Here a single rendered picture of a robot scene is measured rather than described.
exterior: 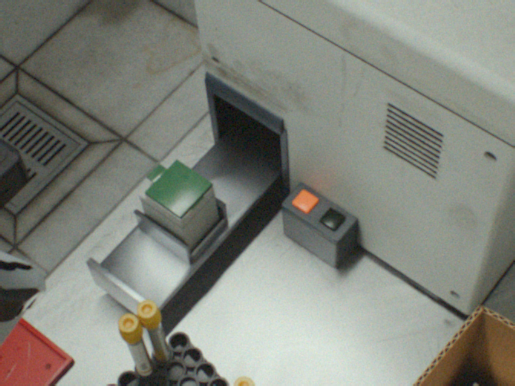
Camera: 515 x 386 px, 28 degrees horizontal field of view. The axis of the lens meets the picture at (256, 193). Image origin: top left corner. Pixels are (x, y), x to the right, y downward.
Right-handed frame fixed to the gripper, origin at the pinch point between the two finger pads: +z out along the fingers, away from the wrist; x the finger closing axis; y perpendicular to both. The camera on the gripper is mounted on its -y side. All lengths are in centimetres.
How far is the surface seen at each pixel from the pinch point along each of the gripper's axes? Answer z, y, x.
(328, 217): 20.2, -12.3, 9.9
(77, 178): 111, 15, -65
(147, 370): 12.7, 4.8, 5.9
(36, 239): 104, 27, -62
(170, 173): 12.3, -9.3, -0.7
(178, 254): 16.1, -3.5, 1.7
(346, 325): 22.4, -5.3, 15.3
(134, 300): 12.6, 0.8, 2.0
